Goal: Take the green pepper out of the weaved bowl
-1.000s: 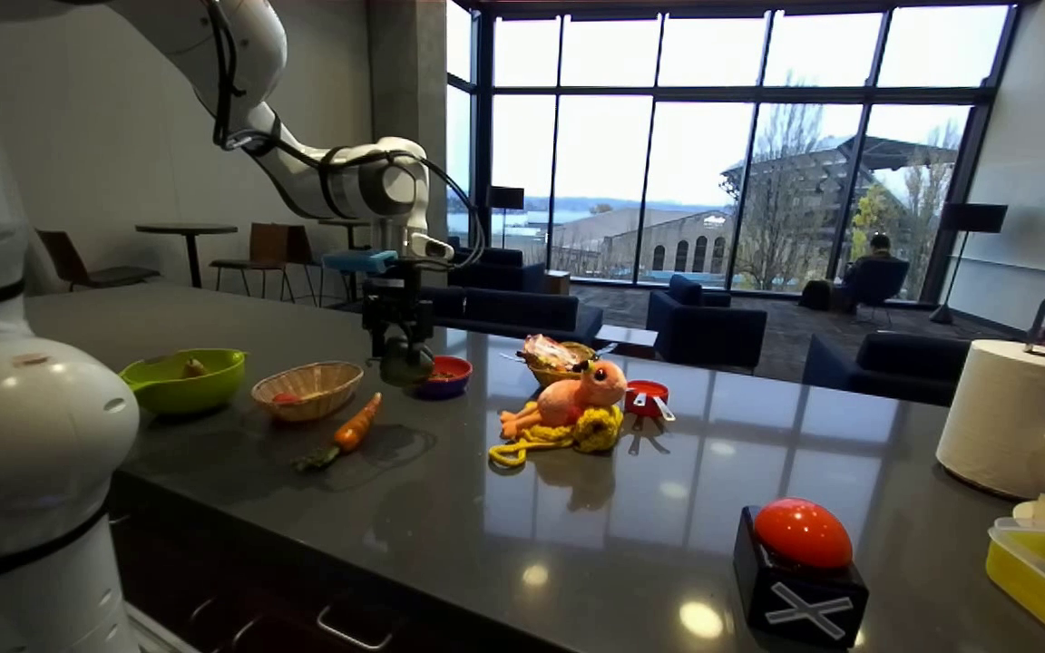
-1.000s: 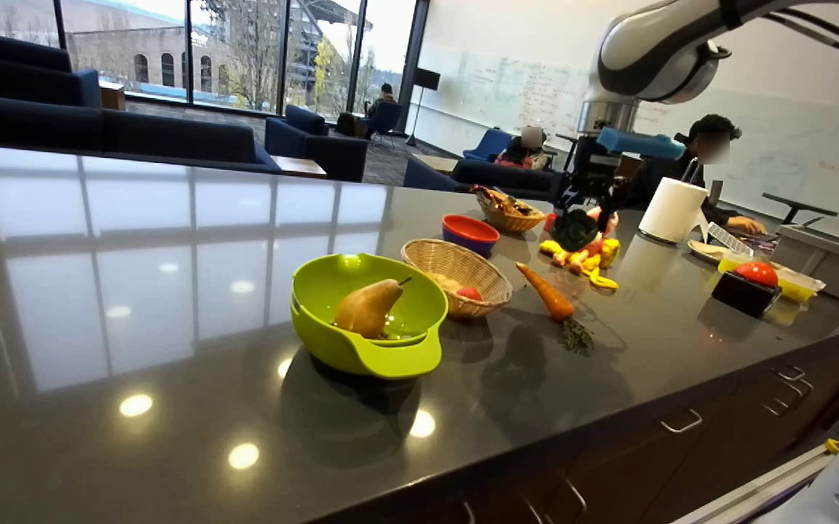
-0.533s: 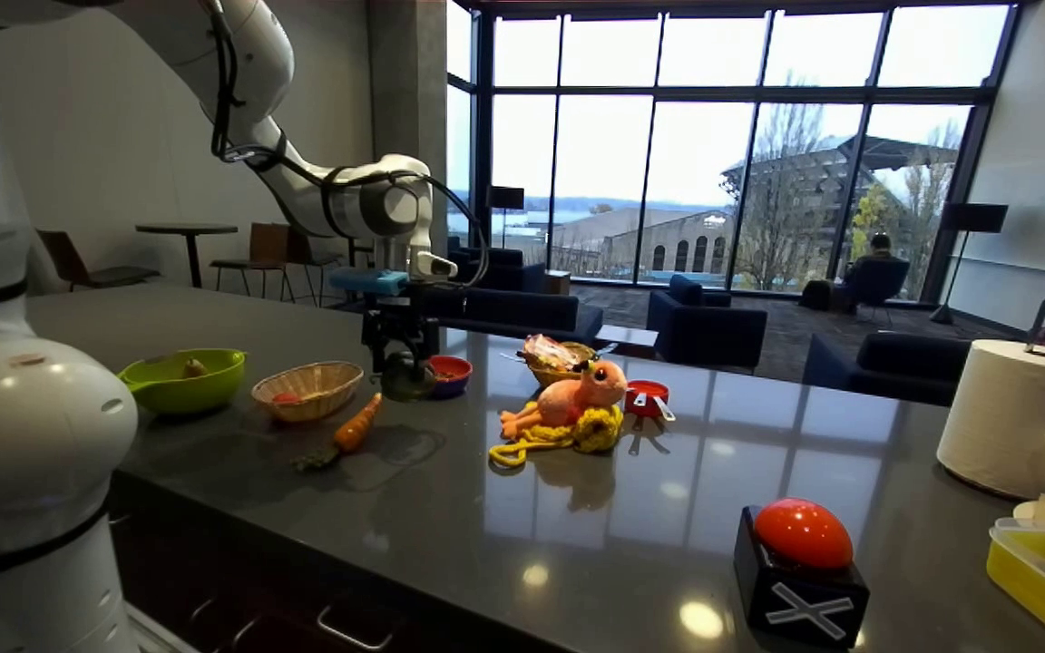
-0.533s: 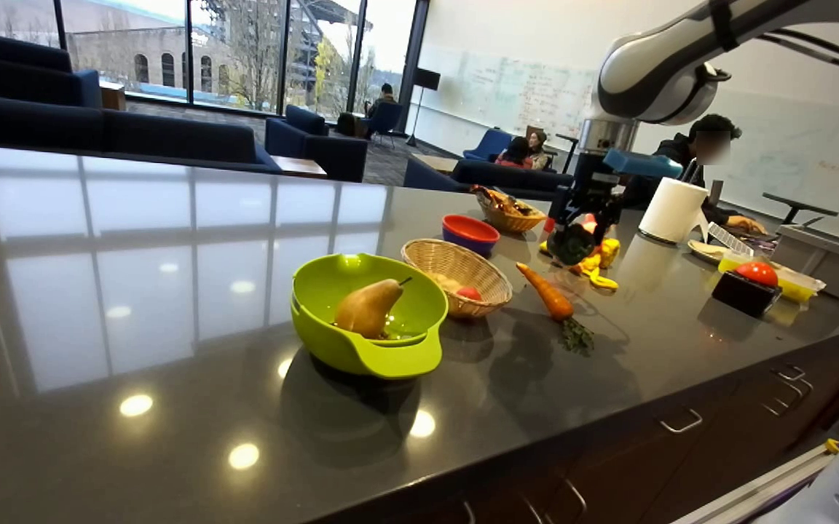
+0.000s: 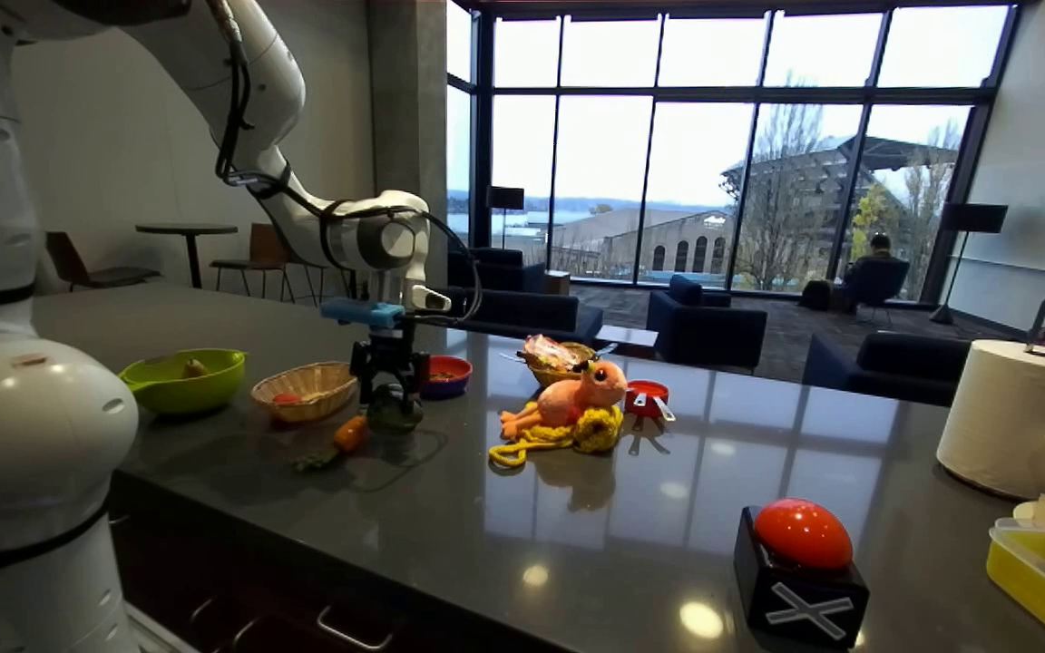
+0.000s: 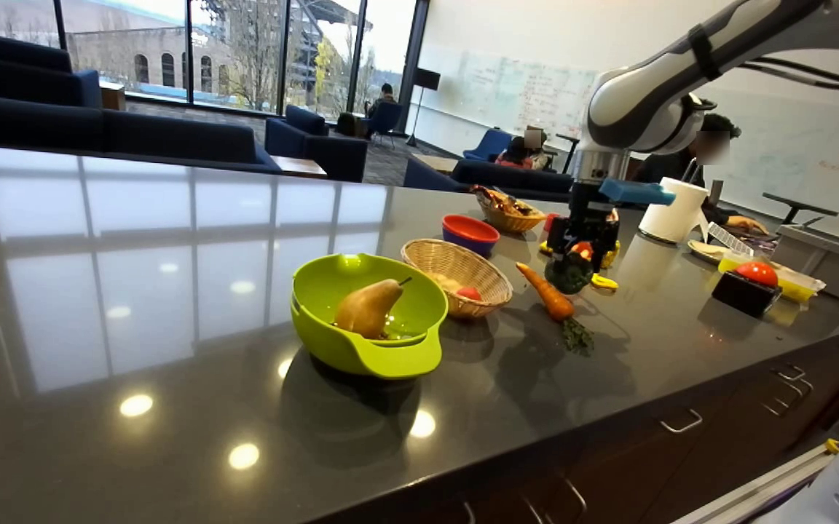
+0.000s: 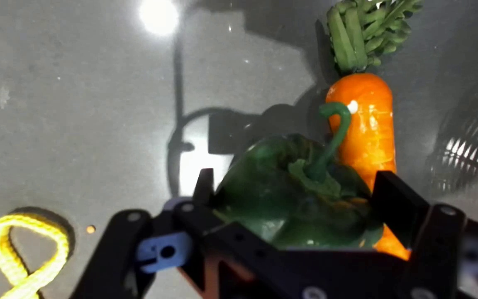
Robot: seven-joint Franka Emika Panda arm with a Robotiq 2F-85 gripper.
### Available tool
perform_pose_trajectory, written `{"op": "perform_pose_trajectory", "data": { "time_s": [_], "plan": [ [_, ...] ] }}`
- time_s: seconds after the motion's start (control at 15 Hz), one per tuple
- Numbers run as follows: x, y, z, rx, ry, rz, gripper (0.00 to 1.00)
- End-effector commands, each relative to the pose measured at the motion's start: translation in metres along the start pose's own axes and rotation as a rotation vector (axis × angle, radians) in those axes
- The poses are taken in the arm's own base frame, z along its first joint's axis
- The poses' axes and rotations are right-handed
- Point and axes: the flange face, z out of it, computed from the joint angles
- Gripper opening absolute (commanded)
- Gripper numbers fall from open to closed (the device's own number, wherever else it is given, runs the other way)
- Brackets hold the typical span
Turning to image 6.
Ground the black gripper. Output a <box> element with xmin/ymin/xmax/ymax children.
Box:
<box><xmin>544</xmin><ymin>180</ymin><xmax>624</xmax><ymax>286</ymax></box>

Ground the green toy bell pepper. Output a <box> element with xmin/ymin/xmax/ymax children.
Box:
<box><xmin>544</xmin><ymin>248</ymin><xmax>596</xmax><ymax>296</ymax></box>

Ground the red and blue bowl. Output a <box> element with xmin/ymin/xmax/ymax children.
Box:
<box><xmin>439</xmin><ymin>212</ymin><xmax>505</xmax><ymax>261</ymax></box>

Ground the weaved wicker bowl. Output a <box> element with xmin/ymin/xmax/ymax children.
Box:
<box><xmin>398</xmin><ymin>236</ymin><xmax>518</xmax><ymax>322</ymax></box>

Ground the lime green plastic bowl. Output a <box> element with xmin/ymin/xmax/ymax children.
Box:
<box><xmin>289</xmin><ymin>250</ymin><xmax>452</xmax><ymax>382</ymax></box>

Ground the red toy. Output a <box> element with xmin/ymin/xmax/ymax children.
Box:
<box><xmin>567</xmin><ymin>238</ymin><xmax>599</xmax><ymax>267</ymax></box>

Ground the yellow toy banana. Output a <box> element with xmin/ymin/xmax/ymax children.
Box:
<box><xmin>589</xmin><ymin>271</ymin><xmax>624</xmax><ymax>296</ymax></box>

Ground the orange toy carrot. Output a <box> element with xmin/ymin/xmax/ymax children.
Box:
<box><xmin>513</xmin><ymin>258</ymin><xmax>596</xmax><ymax>356</ymax></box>

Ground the dark blue couch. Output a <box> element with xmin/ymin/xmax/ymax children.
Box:
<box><xmin>403</xmin><ymin>155</ymin><xmax>576</xmax><ymax>202</ymax></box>

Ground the seated person in red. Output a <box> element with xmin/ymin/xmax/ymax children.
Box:
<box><xmin>496</xmin><ymin>123</ymin><xmax>551</xmax><ymax>172</ymax></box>

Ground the bright blue sofa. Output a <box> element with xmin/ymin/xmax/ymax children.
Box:
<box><xmin>459</xmin><ymin>126</ymin><xmax>518</xmax><ymax>167</ymax></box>

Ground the metal paper towel holder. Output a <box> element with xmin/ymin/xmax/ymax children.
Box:
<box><xmin>678</xmin><ymin>155</ymin><xmax>709</xmax><ymax>190</ymax></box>

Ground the dark-haired person at whiteboard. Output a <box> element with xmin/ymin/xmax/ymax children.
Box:
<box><xmin>631</xmin><ymin>110</ymin><xmax>765</xmax><ymax>236</ymax></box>

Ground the red button on black box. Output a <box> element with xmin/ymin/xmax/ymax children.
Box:
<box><xmin>710</xmin><ymin>257</ymin><xmax>784</xmax><ymax>321</ymax></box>

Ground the toy pear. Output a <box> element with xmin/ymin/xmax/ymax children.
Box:
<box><xmin>331</xmin><ymin>274</ymin><xmax>413</xmax><ymax>344</ymax></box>

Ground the yellow plastic container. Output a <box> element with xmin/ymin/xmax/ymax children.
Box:
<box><xmin>720</xmin><ymin>245</ymin><xmax>828</xmax><ymax>305</ymax></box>

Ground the dark desk by whiteboard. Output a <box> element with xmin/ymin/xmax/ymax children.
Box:
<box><xmin>761</xmin><ymin>190</ymin><xmax>839</xmax><ymax>226</ymax></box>

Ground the seated person by window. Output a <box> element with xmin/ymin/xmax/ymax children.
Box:
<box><xmin>365</xmin><ymin>82</ymin><xmax>404</xmax><ymax>139</ymax></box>

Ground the dark blue armchair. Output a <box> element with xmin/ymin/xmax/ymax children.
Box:
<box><xmin>261</xmin><ymin>101</ymin><xmax>374</xmax><ymax>184</ymax></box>

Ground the long dark blue sofa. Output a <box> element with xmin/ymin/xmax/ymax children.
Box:
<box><xmin>0</xmin><ymin>91</ymin><xmax>282</xmax><ymax>177</ymax></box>

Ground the dark blue sofa by window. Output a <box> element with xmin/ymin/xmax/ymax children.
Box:
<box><xmin>0</xmin><ymin>33</ymin><xmax>104</xmax><ymax>110</ymax></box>

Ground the dark cabinet with drawer handles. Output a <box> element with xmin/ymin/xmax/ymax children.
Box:
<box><xmin>314</xmin><ymin>322</ymin><xmax>839</xmax><ymax>524</ymax></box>

